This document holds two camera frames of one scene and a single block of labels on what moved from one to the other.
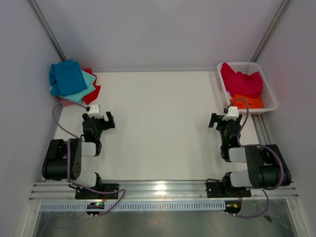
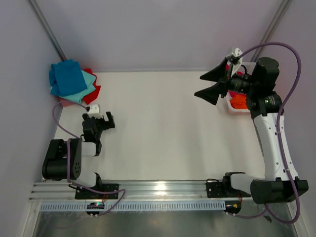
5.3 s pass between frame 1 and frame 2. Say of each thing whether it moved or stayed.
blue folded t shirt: stayed
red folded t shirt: stayed
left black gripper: stayed
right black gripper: moved
